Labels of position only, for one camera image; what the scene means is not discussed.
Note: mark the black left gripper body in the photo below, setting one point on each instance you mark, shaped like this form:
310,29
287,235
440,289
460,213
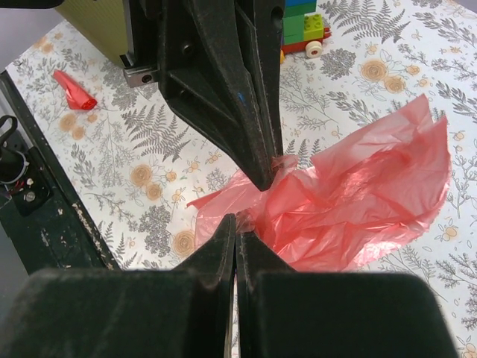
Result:
140,59

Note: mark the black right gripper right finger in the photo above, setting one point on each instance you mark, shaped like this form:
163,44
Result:
286,313

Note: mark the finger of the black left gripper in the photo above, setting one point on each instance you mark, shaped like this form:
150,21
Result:
203,78
260,35

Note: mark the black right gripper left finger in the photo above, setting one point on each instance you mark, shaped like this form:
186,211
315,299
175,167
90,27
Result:
92,312

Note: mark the red trash bag roll remainder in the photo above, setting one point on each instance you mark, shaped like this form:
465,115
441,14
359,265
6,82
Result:
76,96

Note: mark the red plastic trash bag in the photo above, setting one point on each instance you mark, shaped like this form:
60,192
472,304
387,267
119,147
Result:
374,191

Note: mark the olive green mesh trash bin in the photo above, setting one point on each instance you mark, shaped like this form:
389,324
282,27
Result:
101,22

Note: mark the colourful toy brick car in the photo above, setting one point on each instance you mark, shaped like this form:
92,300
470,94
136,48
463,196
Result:
303,29

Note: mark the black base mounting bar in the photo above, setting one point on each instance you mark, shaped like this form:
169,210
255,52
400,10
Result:
41,213

